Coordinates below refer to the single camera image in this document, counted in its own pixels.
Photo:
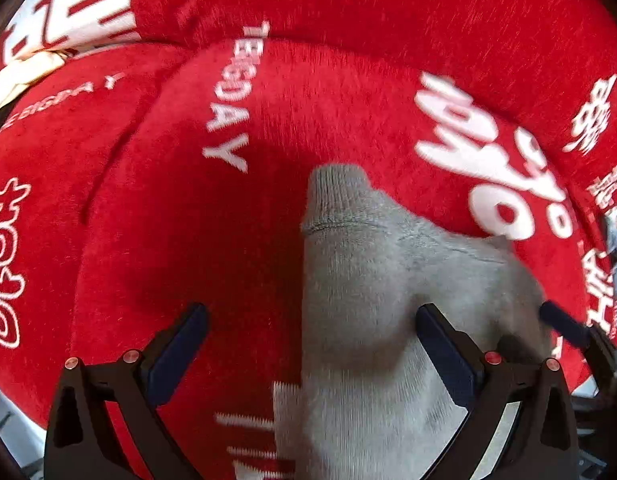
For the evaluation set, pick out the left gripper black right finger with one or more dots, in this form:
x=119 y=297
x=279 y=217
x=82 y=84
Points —
x=542 y=443

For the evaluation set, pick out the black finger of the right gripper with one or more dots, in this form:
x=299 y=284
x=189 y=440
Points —
x=600 y=355

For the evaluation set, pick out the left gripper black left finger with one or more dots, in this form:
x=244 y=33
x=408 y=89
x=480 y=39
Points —
x=81 y=442

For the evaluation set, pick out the grey knit sweater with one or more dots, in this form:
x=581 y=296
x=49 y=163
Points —
x=372 y=405

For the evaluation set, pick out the red printed bed blanket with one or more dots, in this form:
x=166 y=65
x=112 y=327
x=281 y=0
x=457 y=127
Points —
x=139 y=179

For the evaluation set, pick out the cream cloth at bedhead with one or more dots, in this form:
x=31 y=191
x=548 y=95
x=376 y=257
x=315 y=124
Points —
x=20 y=75

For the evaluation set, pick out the red printed pillow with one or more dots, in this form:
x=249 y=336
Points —
x=550 y=64

